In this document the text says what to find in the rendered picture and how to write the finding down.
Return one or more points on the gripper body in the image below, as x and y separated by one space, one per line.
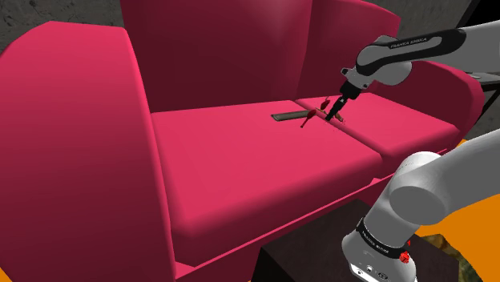
349 93

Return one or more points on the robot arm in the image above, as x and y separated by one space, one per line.
422 187

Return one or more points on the red spoon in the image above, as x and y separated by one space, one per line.
311 114
324 104

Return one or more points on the grey flat remote control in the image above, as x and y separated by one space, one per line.
290 116

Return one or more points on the pink sofa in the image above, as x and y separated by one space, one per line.
242 156

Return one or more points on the dark side table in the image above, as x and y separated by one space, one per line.
490 80

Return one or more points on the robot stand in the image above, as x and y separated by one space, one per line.
312 250

